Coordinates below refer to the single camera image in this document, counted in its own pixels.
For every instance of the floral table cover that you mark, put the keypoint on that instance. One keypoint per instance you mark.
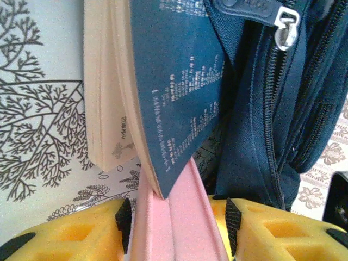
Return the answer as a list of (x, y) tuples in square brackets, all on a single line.
[(40, 108)]

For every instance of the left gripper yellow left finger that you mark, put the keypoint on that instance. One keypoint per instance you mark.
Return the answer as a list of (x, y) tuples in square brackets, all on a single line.
[(68, 239)]

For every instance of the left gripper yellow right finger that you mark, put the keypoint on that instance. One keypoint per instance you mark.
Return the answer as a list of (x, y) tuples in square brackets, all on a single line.
[(272, 236)]

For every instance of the navy blue backpack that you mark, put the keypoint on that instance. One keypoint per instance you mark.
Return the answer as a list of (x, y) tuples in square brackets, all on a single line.
[(244, 108)]

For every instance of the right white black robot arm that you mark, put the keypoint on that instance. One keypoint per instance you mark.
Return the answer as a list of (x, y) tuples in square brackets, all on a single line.
[(338, 195)]

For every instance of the blue book with white print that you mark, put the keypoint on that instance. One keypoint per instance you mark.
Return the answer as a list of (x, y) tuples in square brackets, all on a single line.
[(176, 81)]

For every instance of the pink pencil case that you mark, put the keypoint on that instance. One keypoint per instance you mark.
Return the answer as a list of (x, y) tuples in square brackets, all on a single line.
[(168, 231)]

